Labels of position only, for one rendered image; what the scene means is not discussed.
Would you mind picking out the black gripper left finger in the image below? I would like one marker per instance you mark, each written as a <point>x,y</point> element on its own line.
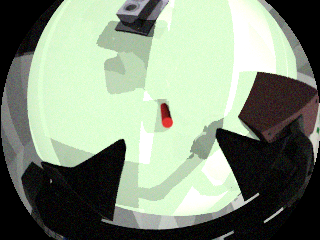
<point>96,180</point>

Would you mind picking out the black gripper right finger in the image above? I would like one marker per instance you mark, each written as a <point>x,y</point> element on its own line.
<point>250,160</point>

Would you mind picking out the dark red peg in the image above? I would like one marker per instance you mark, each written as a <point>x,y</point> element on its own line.
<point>166,119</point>

